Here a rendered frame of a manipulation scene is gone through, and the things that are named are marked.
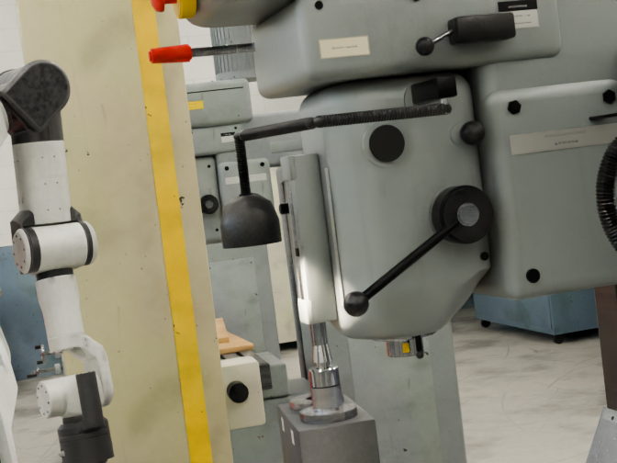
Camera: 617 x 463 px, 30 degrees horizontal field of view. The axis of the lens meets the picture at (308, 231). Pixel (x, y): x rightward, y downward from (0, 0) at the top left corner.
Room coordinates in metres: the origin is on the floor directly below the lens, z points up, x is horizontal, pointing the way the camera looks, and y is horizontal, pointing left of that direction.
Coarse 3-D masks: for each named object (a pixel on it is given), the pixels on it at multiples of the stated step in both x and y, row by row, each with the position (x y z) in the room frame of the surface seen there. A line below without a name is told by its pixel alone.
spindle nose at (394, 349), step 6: (390, 342) 1.43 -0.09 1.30; (396, 342) 1.43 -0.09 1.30; (402, 342) 1.43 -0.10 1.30; (408, 342) 1.43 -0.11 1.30; (414, 342) 1.43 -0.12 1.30; (390, 348) 1.44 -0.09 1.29; (396, 348) 1.43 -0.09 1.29; (402, 348) 1.43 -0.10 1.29; (414, 348) 1.43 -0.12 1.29; (390, 354) 1.44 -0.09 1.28; (396, 354) 1.43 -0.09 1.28; (402, 354) 1.43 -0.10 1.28; (408, 354) 1.43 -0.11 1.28; (414, 354) 1.43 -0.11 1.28
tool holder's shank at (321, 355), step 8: (312, 328) 1.73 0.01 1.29; (320, 328) 1.73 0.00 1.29; (312, 336) 1.74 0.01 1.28; (320, 336) 1.73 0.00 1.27; (320, 344) 1.73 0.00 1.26; (328, 344) 1.74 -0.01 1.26; (312, 352) 1.74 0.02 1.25; (320, 352) 1.73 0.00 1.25; (328, 352) 1.73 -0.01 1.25; (312, 360) 1.74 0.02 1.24; (320, 360) 1.73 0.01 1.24; (328, 360) 1.73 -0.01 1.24
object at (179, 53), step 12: (156, 48) 1.47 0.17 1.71; (168, 48) 1.47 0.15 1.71; (180, 48) 1.47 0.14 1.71; (192, 48) 1.49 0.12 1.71; (204, 48) 1.49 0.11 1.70; (216, 48) 1.49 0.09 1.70; (228, 48) 1.50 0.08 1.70; (240, 48) 1.50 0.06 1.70; (252, 48) 1.50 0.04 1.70; (156, 60) 1.47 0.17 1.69; (168, 60) 1.47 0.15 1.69; (180, 60) 1.48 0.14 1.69
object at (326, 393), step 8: (328, 376) 1.72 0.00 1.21; (336, 376) 1.73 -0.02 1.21; (312, 384) 1.73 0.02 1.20; (320, 384) 1.72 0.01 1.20; (328, 384) 1.72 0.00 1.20; (336, 384) 1.73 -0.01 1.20; (312, 392) 1.73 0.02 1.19; (320, 392) 1.72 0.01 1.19; (328, 392) 1.72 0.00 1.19; (336, 392) 1.72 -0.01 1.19; (312, 400) 1.74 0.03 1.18; (320, 400) 1.72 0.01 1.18; (328, 400) 1.72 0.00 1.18; (336, 400) 1.72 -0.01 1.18; (320, 408) 1.72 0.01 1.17; (328, 408) 1.72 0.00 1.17; (336, 408) 1.72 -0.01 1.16
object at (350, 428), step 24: (288, 408) 1.84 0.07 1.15; (312, 408) 1.76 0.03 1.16; (360, 408) 1.78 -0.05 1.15; (288, 432) 1.78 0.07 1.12; (312, 432) 1.68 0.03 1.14; (336, 432) 1.68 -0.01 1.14; (360, 432) 1.69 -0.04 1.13; (288, 456) 1.81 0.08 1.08; (312, 456) 1.68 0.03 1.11; (336, 456) 1.68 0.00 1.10; (360, 456) 1.69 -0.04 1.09
